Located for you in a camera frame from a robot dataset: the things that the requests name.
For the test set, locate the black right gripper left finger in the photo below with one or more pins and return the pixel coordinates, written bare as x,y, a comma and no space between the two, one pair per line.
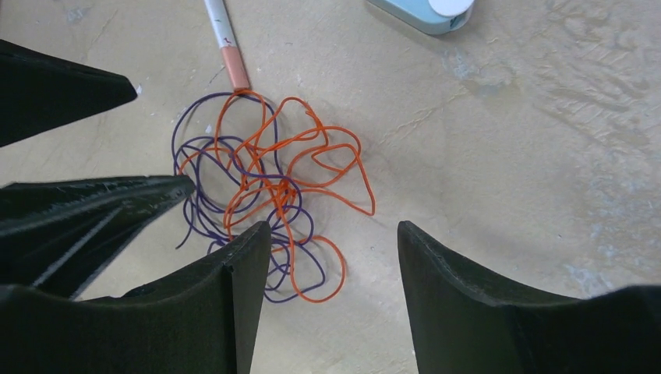
202,318

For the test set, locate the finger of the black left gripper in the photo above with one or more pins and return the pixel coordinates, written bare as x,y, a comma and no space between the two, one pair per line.
57,237
40,92

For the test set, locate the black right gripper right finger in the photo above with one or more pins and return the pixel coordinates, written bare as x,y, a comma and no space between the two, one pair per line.
466,318

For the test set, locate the silver marker pink cap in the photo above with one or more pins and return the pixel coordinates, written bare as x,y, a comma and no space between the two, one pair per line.
222,28

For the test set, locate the white stapler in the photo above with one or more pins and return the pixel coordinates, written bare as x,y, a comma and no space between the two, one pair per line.
432,17

